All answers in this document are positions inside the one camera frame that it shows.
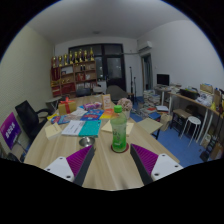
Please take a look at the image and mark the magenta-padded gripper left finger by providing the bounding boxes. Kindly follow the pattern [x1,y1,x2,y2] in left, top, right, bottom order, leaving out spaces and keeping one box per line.
[43,144,96,187]

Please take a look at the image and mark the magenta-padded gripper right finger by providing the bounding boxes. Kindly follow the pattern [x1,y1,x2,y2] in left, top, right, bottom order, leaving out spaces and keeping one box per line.
[129,142,184,186]

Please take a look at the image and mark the green tea bottle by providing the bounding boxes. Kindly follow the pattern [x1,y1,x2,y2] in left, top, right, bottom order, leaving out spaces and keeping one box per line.
[109,104,129,153]

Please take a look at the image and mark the small steel cup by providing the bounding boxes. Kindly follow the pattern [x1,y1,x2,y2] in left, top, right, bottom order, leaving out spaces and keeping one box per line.
[78,135,96,148]

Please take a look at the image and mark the pale yellow note block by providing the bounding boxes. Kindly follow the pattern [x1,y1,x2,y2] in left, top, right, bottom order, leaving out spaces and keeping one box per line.
[44,122,64,141]

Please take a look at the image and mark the white booklet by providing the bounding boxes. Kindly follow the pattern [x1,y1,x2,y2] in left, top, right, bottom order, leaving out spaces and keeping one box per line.
[61,119,87,137]

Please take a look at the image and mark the flat round red coaster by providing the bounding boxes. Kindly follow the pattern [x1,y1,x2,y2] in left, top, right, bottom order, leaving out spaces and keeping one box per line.
[110,142,130,155]

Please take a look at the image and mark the teal book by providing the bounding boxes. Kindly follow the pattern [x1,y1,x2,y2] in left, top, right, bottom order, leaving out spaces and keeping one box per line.
[77,119,102,139]

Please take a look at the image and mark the white round stool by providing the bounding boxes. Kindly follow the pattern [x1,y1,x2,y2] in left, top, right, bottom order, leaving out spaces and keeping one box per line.
[179,115,203,147]

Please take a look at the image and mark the brown wooden stool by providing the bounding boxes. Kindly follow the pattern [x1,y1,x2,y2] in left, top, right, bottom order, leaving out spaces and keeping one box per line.
[169,107,193,130]

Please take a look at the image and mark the pale yellow paper pad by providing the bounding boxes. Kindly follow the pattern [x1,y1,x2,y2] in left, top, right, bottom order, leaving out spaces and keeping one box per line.
[100,118,135,137]

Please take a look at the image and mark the blue printed book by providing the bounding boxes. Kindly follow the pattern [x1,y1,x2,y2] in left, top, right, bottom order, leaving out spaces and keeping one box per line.
[79,108,105,122]

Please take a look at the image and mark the yellow gift box red ribbon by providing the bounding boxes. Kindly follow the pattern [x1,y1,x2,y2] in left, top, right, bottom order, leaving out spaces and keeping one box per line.
[57,96,78,116]

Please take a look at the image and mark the black office chair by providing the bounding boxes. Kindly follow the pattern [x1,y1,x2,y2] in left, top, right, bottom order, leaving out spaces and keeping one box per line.
[14,99,53,141]

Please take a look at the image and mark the pile of books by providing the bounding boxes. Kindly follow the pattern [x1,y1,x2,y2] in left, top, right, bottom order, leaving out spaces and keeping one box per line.
[141,89,171,122]

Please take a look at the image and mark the purple sign board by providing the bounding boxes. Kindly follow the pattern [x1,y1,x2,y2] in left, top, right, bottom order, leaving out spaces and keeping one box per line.
[0,111,23,150]

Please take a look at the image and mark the orange rainbow book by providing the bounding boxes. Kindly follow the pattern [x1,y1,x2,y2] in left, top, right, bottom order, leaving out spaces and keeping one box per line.
[98,107,116,121]

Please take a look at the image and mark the small round white table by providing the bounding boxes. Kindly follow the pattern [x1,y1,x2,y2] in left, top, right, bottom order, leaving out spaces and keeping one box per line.
[45,95,65,111]

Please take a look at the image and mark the pink flowers in pot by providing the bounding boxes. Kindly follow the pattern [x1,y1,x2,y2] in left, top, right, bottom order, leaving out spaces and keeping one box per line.
[117,97,134,120]

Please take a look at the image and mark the long cluttered side desk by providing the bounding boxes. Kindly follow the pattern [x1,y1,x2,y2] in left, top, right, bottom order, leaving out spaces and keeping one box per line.
[154,83,224,158]

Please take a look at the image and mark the orange standing card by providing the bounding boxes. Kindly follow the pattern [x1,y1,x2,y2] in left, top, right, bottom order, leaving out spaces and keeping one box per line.
[101,93,113,111]

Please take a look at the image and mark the black computer monitor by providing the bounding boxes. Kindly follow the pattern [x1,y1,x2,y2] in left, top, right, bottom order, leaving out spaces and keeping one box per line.
[156,73,171,87]

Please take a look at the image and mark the wooden shelf unit with trophies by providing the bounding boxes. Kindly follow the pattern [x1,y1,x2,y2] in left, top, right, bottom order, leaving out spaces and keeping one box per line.
[50,47,99,99]

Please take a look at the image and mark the dark glass double door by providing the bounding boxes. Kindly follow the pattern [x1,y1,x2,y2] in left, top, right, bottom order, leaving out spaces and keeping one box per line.
[67,43,127,93]

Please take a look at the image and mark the white air conditioner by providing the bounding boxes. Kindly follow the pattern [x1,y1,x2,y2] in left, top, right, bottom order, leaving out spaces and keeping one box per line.
[137,40,154,53]

